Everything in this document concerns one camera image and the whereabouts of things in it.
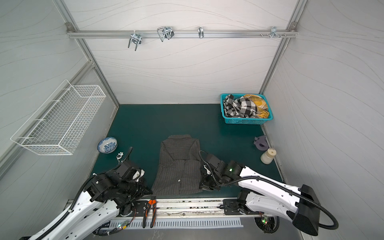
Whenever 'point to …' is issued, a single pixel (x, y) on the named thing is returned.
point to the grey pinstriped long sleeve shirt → (179, 171)
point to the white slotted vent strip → (186, 223)
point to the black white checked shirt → (240, 107)
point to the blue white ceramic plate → (107, 145)
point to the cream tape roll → (267, 157)
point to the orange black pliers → (152, 202)
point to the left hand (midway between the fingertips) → (154, 191)
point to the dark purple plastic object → (261, 143)
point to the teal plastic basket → (231, 120)
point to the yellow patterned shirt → (263, 111)
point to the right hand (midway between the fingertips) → (201, 183)
